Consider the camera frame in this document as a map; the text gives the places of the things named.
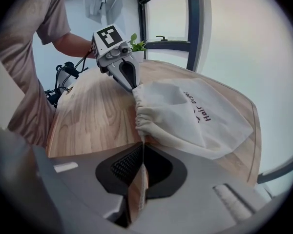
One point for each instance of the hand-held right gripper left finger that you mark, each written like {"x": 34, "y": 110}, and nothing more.
{"x": 88, "y": 179}

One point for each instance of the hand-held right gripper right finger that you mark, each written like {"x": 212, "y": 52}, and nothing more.
{"x": 197, "y": 203}

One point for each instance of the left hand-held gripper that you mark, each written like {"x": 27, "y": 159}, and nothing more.
{"x": 110, "y": 36}

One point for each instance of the person's left forearm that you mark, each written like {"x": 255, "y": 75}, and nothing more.
{"x": 73, "y": 45}

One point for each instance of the green potted plant white pot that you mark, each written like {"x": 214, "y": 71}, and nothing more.
{"x": 138, "y": 47}

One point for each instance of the person's torso grey shirt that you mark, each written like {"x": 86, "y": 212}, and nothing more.
{"x": 27, "y": 57}

